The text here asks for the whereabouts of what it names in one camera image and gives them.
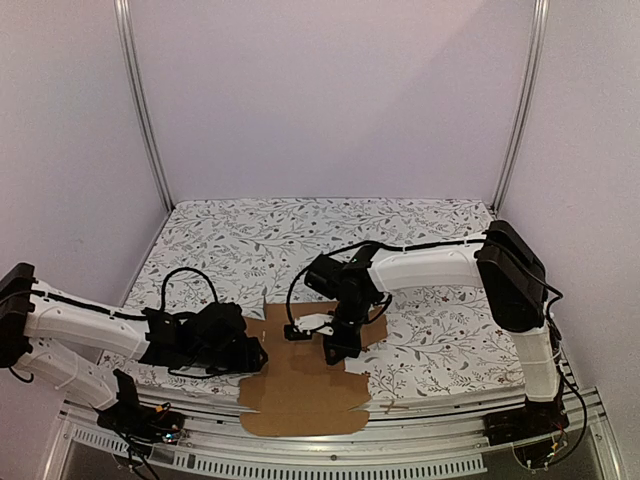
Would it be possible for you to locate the floral patterned table mat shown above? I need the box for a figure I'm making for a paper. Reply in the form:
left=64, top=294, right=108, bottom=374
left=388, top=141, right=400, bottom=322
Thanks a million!
left=94, top=197, right=566, bottom=401

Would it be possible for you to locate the small wooden stick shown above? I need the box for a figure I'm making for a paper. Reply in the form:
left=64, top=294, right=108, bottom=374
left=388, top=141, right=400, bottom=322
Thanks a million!
left=380, top=399, right=409, bottom=415

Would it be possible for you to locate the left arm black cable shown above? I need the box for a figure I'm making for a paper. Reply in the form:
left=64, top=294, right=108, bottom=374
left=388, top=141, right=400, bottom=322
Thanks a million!
left=158, top=267, right=221, bottom=314

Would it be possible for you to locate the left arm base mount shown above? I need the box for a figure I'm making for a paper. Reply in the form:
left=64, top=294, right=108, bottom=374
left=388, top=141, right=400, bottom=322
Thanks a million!
left=97, top=369, right=186, bottom=444

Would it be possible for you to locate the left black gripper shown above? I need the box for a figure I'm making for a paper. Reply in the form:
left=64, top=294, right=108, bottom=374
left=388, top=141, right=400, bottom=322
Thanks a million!
left=186, top=337, right=268, bottom=378

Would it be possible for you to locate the left aluminium frame post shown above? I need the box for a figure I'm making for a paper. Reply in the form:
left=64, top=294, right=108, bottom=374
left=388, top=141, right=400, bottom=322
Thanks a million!
left=113, top=0, right=175, bottom=213

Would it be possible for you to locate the brown cardboard box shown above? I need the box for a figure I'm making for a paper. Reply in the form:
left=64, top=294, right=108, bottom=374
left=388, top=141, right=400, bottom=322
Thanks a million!
left=238, top=304, right=371, bottom=437

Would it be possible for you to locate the aluminium frame post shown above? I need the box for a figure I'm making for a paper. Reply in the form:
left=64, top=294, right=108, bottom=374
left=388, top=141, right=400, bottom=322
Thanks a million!
left=490, top=0, right=550, bottom=216
left=113, top=0, right=175, bottom=213

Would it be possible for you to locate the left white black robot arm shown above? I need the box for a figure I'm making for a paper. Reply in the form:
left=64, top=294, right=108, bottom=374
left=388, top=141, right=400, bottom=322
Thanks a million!
left=1, top=263, right=268, bottom=434

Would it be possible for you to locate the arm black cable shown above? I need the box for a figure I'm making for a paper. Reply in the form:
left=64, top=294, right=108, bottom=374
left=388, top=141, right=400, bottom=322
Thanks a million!
left=285, top=240, right=489, bottom=326
left=158, top=267, right=221, bottom=314

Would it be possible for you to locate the aluminium front rail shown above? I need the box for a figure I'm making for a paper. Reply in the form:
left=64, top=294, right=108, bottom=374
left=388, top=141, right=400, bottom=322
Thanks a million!
left=39, top=388, right=627, bottom=479

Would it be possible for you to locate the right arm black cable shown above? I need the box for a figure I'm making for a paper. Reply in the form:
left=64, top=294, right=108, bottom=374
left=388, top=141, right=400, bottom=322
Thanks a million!
left=285, top=240, right=489, bottom=326

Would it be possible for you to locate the right aluminium frame post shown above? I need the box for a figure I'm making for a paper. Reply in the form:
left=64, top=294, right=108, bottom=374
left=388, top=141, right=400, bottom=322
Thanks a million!
left=490, top=0, right=550, bottom=216

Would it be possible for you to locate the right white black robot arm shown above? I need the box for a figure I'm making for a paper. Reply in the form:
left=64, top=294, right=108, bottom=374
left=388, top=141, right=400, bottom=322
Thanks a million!
left=289, top=220, right=562, bottom=436

